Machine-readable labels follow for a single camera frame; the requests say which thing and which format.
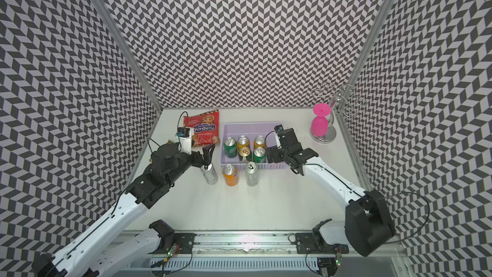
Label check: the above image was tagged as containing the green soda can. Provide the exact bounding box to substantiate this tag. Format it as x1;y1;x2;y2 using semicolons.
224;137;238;159

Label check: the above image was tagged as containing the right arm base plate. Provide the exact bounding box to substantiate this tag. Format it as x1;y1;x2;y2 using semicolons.
294;233;349;255

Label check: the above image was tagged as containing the lavender plastic basket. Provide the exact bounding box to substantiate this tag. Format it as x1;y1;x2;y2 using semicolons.
220;121;287;170

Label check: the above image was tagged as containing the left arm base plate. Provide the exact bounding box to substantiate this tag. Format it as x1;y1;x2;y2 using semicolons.
150;233;196;255

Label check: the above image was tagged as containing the aluminium front rail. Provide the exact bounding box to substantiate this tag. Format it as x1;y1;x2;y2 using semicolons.
86;230;404;259

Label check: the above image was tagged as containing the green can front middle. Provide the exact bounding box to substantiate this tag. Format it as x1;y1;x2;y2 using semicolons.
252;146;267;164

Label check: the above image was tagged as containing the chrome glass holder stand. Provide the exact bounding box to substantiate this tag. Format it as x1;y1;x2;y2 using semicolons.
310;85;366;144

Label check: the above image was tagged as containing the red candy bag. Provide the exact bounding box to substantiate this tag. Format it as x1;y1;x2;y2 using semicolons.
183;110;220;147

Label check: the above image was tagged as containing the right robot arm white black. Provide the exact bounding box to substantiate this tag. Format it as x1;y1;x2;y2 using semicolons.
266;125;396;256

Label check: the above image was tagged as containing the white Monster can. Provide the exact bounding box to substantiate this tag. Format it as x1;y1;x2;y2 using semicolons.
245;162;259;187
201;164;219;185

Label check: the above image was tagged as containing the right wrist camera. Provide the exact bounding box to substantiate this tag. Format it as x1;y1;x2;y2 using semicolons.
274;124;284;133

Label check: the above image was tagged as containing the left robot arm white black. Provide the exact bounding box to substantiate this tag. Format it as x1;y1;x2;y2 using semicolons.
32;143;215;276

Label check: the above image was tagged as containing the gold top green can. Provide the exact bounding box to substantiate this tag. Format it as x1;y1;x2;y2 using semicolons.
238;146;252;164

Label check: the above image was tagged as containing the orange can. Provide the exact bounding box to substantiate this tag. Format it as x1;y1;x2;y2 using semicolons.
253;135;266;148
237;135;250;150
222;164;238;187

